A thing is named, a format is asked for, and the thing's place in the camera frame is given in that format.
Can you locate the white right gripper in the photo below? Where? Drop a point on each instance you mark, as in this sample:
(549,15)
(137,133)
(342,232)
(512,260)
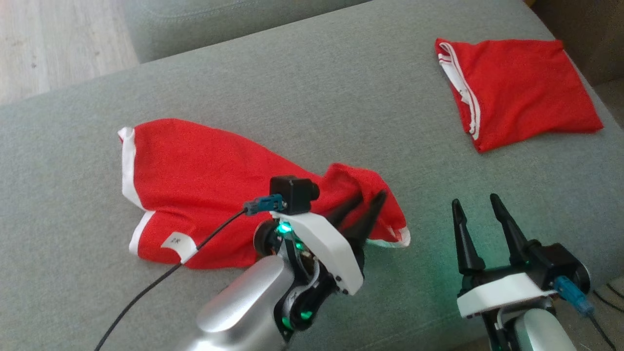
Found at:
(502,292)

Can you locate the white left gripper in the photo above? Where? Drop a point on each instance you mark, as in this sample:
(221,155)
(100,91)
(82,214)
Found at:
(331,248)

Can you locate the red Bulls basketball jersey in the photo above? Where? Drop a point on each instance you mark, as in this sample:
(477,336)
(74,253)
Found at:
(526,87)

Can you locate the red shorts with white trim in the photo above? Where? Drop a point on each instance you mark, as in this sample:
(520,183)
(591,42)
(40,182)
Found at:
(195,170)

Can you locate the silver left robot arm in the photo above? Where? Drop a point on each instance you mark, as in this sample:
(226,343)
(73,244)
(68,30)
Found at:
(243,302)

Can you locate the grey fabric sofa seat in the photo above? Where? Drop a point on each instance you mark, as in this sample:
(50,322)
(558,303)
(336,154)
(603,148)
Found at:
(292,87)

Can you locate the brown wooden furniture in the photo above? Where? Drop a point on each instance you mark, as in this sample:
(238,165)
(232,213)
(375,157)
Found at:
(585,39)

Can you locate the grey sofa section with seam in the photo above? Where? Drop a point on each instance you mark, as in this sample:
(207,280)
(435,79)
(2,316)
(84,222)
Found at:
(219,24)

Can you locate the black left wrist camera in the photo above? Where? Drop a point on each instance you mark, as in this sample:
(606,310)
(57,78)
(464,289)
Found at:
(292,192)

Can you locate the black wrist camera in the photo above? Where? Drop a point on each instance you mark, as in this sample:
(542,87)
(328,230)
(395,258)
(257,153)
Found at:
(292,192)
(560,265)

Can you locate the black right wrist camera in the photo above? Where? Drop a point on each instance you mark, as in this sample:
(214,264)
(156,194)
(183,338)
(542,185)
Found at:
(560,265)

